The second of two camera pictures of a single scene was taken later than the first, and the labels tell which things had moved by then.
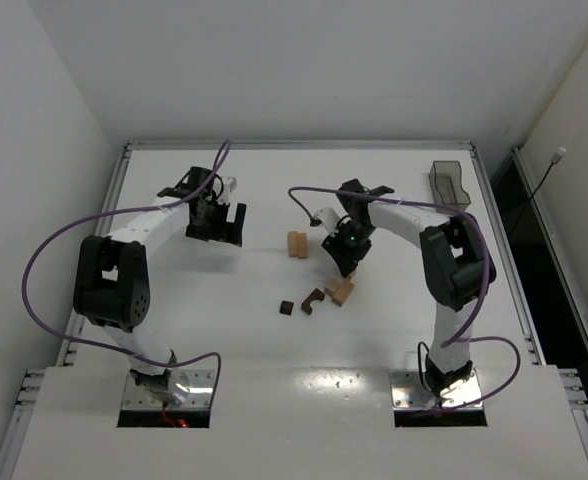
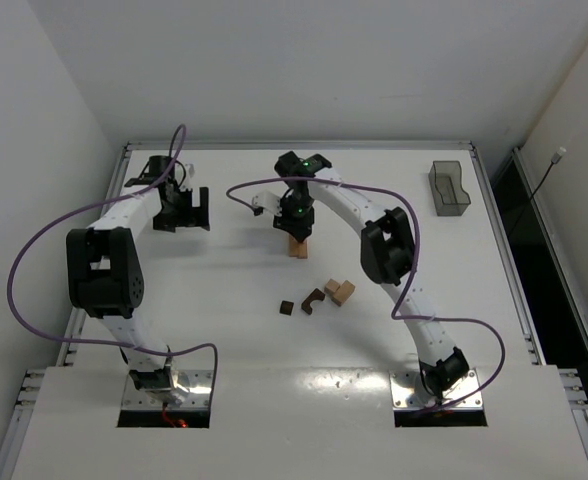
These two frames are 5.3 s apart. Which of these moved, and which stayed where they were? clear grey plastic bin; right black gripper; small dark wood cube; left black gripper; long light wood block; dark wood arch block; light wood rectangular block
Moved: left black gripper; right black gripper
Stayed: long light wood block; small dark wood cube; light wood rectangular block; dark wood arch block; clear grey plastic bin
